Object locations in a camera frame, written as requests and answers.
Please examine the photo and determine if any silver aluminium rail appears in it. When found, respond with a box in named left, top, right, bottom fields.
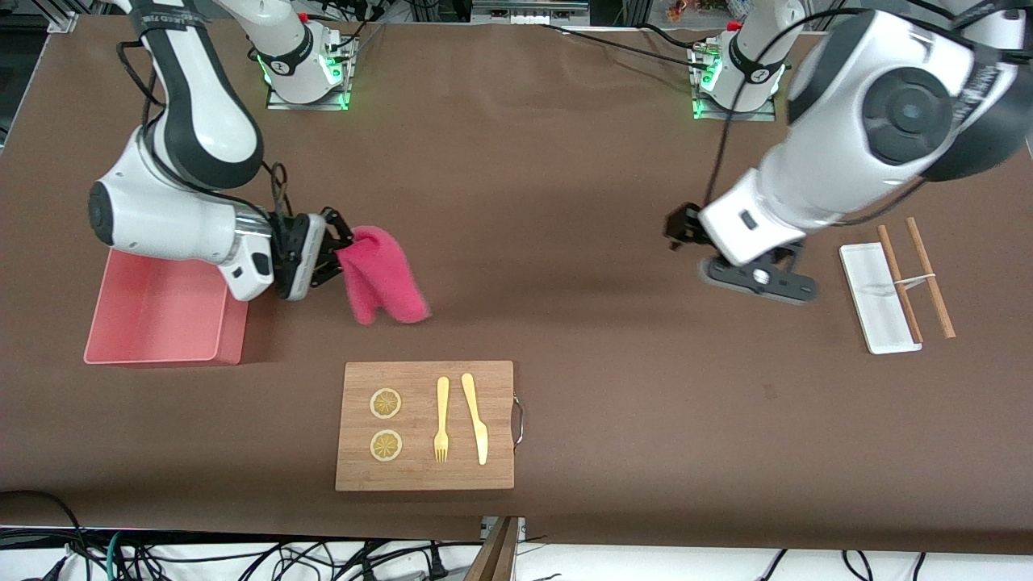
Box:
left=470, top=0, right=592, bottom=27

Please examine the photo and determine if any yellow plastic knife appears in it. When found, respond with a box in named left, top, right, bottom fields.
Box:
left=461, top=373, right=489, bottom=466

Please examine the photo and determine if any thick black floor cable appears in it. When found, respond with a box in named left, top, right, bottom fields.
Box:
left=0, top=490, right=90, bottom=581

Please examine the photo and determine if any wooden cutting board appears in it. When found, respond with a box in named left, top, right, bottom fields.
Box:
left=335, top=361, right=525, bottom=491

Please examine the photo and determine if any yellow plastic fork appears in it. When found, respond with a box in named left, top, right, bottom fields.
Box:
left=433, top=377, right=450, bottom=463

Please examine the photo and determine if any white rectangular tray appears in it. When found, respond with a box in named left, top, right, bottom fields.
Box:
left=839, top=242, right=922, bottom=354

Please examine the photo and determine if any small metal bracket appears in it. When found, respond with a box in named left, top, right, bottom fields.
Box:
left=481, top=516, right=527, bottom=543

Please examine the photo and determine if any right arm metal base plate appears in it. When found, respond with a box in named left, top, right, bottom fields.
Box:
left=266, top=36, right=356, bottom=111

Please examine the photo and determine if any wooden tripod leg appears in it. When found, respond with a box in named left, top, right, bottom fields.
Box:
left=464, top=516, right=519, bottom=581

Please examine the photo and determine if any brown table cover sheet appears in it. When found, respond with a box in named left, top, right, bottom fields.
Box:
left=0, top=16, right=1033, bottom=558

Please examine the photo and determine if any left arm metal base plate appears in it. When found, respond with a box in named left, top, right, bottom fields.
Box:
left=690, top=44, right=780, bottom=122

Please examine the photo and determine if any teal cable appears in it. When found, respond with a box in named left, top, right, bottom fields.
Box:
left=107, top=531, right=134, bottom=581

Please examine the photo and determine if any pink red cloth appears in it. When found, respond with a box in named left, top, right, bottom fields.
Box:
left=335, top=226, right=431, bottom=326

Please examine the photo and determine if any long black table cable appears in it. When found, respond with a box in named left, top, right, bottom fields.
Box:
left=541, top=23, right=719, bottom=72

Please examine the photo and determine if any pink plastic bin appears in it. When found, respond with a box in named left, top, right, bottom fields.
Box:
left=84, top=249, right=249, bottom=366

